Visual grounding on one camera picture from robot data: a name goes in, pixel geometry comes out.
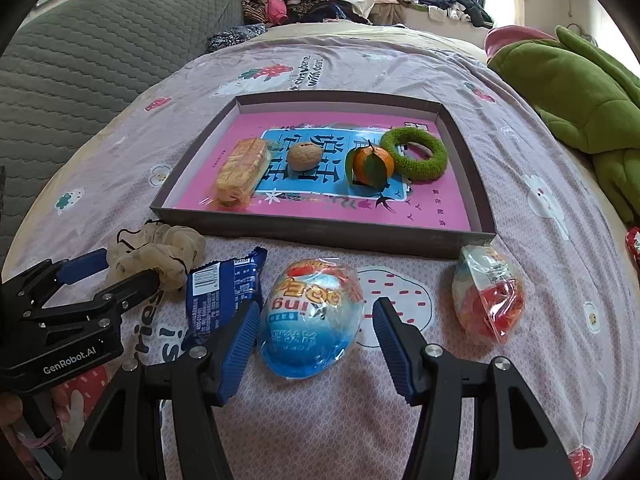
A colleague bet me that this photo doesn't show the beige scrunchie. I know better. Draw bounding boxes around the beige scrunchie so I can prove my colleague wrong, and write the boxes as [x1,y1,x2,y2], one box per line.
[106,220,206,292]

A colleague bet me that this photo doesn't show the blue snack packet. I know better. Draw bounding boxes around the blue snack packet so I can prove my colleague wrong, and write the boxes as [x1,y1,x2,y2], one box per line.
[181,246,268,351]

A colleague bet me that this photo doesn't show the cracker pack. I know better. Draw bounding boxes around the cracker pack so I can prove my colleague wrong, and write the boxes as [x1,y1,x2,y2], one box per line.
[215,138,271,207]

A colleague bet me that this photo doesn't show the blue surprise egg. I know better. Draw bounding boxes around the blue surprise egg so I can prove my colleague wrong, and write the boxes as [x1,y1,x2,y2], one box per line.
[258,258,364,380]

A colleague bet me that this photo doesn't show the walnut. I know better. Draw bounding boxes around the walnut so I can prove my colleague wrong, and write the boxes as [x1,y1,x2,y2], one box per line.
[288,142,323,172]

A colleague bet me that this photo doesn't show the green fuzzy ring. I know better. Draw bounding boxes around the green fuzzy ring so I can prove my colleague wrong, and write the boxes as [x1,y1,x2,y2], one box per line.
[378,126,450,182]

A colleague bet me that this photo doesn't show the orange tangerine with leaves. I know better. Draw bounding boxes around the orange tangerine with leaves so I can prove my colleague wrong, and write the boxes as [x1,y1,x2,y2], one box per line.
[345,143,395,192]

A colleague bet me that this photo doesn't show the person left hand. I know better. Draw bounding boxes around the person left hand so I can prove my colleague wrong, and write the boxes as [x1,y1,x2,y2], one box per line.
[0,393,23,427]

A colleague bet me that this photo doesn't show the pink strawberry bedsheet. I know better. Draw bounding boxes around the pink strawberry bedsheet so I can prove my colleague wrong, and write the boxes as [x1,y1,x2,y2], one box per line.
[3,32,639,479]

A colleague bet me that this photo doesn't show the red surprise egg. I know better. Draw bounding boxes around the red surprise egg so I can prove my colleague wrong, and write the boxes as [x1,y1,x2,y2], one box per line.
[451,245,525,344]

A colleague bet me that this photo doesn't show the candy wrappers pile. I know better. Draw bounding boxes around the candy wrappers pile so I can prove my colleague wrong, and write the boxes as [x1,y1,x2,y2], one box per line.
[625,226,640,266]

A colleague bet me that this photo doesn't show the grey quilted headboard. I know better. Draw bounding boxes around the grey quilted headboard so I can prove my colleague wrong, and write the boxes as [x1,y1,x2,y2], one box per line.
[1,0,243,252]

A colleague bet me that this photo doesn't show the dark patterned cloth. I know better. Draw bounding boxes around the dark patterned cloth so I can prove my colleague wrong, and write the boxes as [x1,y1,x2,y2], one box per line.
[206,23,267,53]

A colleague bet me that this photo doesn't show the dark shallow box tray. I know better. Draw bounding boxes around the dark shallow box tray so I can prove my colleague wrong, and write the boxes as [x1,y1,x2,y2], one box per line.
[151,91,496,259]

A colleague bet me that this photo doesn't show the clothes pile by headboard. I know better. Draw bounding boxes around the clothes pile by headboard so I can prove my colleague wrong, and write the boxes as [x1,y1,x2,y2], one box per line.
[241,0,371,27]

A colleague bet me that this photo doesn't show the green fleece blanket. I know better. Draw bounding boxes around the green fleece blanket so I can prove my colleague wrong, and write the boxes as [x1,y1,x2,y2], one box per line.
[487,26,639,223]

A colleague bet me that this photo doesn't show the pink pillow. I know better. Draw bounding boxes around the pink pillow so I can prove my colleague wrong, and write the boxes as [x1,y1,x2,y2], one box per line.
[484,25,555,58]

